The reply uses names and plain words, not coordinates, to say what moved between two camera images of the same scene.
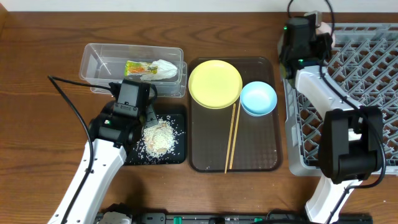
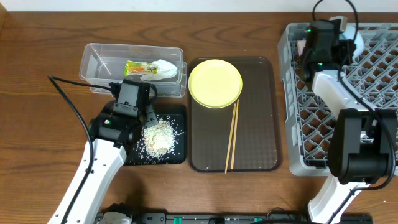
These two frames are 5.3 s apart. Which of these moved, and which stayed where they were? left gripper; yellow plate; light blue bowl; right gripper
Moved: right gripper; light blue bowl
Stayed: yellow plate; left gripper
